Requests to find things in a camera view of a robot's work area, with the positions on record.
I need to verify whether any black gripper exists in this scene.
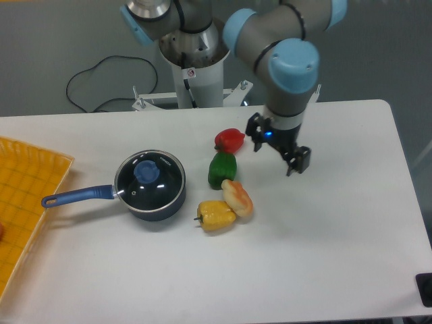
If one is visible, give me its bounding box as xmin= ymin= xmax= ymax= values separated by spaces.
xmin=245 ymin=113 xmax=311 ymax=176

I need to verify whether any glass lid blue knob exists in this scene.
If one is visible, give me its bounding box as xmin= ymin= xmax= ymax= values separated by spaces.
xmin=114 ymin=150 xmax=186 ymax=215

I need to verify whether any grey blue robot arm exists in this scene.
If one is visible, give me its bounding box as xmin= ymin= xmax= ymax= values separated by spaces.
xmin=120 ymin=1 xmax=348 ymax=173

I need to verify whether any red bell pepper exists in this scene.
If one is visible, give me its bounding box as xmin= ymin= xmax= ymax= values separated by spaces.
xmin=214 ymin=128 xmax=245 ymax=154

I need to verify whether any green bell pepper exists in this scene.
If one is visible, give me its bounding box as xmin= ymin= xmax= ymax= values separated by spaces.
xmin=207 ymin=152 xmax=237 ymax=190

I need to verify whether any yellow bell pepper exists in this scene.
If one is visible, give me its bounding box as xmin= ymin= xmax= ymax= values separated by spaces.
xmin=194 ymin=200 xmax=236 ymax=232

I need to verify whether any black corner object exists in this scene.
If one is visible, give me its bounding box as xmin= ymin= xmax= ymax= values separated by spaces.
xmin=415 ymin=273 xmax=432 ymax=308

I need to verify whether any yellow plastic basket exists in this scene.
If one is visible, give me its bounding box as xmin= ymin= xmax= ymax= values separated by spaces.
xmin=1 ymin=136 xmax=74 ymax=297

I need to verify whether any white bracket with bolt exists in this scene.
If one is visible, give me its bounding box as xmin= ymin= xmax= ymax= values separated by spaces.
xmin=308 ymin=84 xmax=321 ymax=104

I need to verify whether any blue saucepan with handle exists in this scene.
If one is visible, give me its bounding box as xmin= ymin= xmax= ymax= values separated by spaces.
xmin=40 ymin=149 xmax=188 ymax=223

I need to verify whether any black floor cable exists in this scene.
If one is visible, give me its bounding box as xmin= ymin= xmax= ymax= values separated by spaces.
xmin=65 ymin=55 xmax=159 ymax=113

